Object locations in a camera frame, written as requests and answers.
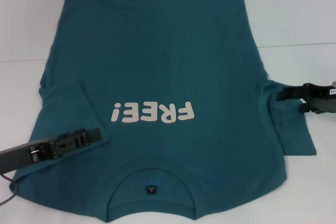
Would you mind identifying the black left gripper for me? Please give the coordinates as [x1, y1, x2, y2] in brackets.
[0, 127, 102, 177]

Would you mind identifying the teal FREE! print t-shirt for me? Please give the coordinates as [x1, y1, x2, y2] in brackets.
[9, 0, 318, 222]

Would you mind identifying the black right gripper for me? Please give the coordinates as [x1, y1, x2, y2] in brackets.
[275, 83, 336, 116]

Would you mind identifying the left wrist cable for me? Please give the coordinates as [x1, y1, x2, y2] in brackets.
[0, 173, 19, 204]

